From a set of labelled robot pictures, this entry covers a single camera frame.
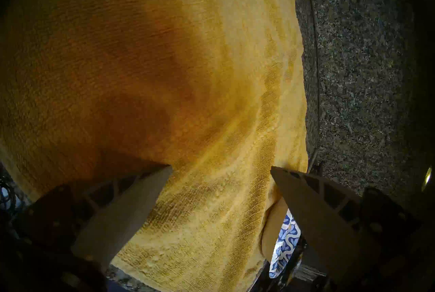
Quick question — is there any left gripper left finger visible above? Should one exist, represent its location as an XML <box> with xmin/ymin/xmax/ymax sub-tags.
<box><xmin>20</xmin><ymin>165</ymin><xmax>174</xmax><ymax>268</ymax></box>

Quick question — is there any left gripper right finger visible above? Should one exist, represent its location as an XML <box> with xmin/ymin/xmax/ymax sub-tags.
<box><xmin>271</xmin><ymin>166</ymin><xmax>420</xmax><ymax>283</ymax></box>

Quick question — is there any blue patterned paper bowl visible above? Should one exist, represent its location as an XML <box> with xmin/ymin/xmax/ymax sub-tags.
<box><xmin>261</xmin><ymin>197</ymin><xmax>301</xmax><ymax>279</ymax></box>

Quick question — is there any yellow towel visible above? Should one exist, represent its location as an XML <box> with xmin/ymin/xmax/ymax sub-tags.
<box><xmin>0</xmin><ymin>0</ymin><xmax>309</xmax><ymax>292</ymax></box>

